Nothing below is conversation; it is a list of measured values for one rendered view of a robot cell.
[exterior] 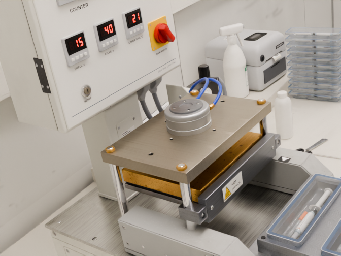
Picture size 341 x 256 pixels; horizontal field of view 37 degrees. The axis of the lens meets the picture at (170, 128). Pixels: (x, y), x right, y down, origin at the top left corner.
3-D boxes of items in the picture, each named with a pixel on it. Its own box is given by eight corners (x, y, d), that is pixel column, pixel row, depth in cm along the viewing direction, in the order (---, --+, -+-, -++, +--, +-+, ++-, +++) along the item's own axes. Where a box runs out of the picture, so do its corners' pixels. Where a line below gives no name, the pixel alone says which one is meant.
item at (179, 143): (86, 189, 94) (69, 125, 88) (184, 118, 115) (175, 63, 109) (194, 223, 79) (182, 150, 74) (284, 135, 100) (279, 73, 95)
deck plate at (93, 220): (45, 227, 102) (43, 223, 101) (153, 148, 125) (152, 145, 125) (247, 312, 74) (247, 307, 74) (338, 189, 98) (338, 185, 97)
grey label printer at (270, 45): (206, 85, 193) (200, 41, 185) (236, 67, 206) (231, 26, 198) (263, 93, 177) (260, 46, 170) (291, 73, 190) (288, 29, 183)
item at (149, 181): (125, 188, 92) (114, 141, 88) (195, 134, 107) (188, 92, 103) (204, 212, 81) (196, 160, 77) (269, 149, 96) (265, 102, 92)
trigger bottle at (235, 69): (231, 101, 175) (223, 30, 165) (223, 94, 183) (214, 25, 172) (254, 95, 177) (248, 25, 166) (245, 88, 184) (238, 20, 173)
